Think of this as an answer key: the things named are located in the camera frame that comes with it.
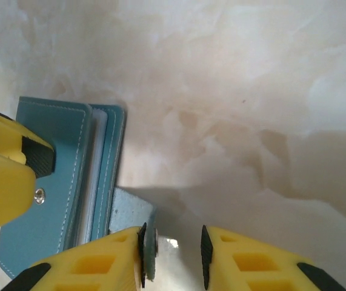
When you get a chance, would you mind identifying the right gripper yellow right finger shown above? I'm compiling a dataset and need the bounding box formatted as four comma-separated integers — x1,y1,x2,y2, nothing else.
201,224,346,291

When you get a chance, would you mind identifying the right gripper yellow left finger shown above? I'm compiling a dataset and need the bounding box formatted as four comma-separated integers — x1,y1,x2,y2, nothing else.
7,222,148,291

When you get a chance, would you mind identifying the blue leather card holder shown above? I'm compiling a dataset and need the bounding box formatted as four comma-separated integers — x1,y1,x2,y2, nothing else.
0,96,179,281

